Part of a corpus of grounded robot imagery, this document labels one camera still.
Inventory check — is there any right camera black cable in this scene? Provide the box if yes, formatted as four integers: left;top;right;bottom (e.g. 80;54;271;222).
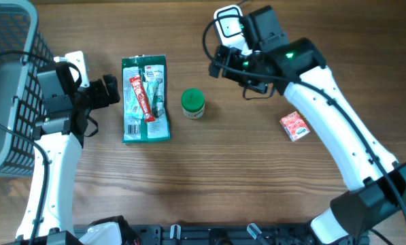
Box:
201;14;406;245

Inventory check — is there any mint green wipes packet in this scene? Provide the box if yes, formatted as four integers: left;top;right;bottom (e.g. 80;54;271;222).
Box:
124;81;158;119

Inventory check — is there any left camera black cable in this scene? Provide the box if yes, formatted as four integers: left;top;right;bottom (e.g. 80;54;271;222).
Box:
0;50;57;245

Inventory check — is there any camera black cable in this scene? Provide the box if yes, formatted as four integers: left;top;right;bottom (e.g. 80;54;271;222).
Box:
0;50;57;245
201;14;406;245

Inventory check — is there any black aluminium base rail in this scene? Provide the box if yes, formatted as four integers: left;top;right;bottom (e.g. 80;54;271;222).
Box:
131;223;320;245

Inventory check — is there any white barcode scanner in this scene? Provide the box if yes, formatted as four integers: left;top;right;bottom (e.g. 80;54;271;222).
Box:
214;5;252;55

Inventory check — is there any green 3M gloves packet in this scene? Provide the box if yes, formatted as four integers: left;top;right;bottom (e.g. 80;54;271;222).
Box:
122;55;171;144

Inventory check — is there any green lid stock jar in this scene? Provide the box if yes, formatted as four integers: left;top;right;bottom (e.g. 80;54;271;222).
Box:
181;88;205;119

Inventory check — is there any orange white tissue pack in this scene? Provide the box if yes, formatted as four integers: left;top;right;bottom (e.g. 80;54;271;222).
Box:
280;112;310;142

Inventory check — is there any grey plastic mesh basket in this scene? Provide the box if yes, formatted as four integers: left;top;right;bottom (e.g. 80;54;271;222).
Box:
0;0;53;177

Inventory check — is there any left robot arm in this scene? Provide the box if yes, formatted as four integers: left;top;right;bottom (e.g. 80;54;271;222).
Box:
16;61;120;244

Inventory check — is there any red Nescafe coffee sachet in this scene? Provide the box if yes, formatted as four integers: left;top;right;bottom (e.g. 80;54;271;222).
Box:
129;75;155;123

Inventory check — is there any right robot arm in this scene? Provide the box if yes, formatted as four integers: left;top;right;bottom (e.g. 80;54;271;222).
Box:
209;5;406;244

